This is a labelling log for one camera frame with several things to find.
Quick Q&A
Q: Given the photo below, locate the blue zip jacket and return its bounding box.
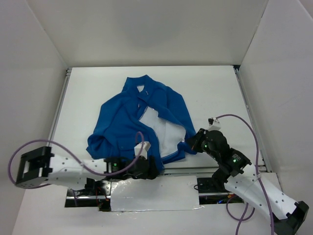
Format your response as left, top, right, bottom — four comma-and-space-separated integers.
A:
87, 75, 196, 171

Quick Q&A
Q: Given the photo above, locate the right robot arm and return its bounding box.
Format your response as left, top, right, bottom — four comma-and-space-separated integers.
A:
186, 129, 309, 235

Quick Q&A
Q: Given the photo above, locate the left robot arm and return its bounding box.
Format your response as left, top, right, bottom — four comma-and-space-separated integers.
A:
15, 146, 159, 195

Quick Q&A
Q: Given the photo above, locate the white foil tape panel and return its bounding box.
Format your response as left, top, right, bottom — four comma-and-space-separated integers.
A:
111, 176, 200, 212

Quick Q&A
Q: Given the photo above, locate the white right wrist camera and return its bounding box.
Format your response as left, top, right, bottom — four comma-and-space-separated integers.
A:
207, 117, 221, 131

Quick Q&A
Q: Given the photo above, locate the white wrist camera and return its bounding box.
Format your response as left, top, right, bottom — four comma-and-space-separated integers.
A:
134, 141, 151, 160
207, 117, 221, 131

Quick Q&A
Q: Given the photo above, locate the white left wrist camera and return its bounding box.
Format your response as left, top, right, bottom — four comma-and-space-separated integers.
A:
134, 141, 151, 160

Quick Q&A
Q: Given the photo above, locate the aluminium front rail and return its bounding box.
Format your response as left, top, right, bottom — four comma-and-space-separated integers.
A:
156, 165, 267, 177

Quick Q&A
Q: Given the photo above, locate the aluminium rail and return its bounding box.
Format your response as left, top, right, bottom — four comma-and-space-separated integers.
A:
48, 68, 72, 140
232, 65, 273, 173
156, 165, 267, 177

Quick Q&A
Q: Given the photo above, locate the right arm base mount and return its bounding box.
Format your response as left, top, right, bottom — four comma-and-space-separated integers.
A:
193, 174, 243, 205

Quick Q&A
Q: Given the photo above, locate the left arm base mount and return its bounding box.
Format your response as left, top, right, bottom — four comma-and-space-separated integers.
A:
64, 179, 112, 212

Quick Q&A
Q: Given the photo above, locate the aluminium right rail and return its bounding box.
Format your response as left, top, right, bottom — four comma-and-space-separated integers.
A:
232, 65, 273, 173

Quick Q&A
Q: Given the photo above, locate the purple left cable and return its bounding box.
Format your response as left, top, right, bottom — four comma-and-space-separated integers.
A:
8, 131, 145, 209

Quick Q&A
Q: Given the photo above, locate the aluminium left rail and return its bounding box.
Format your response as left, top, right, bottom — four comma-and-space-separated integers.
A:
48, 68, 72, 140

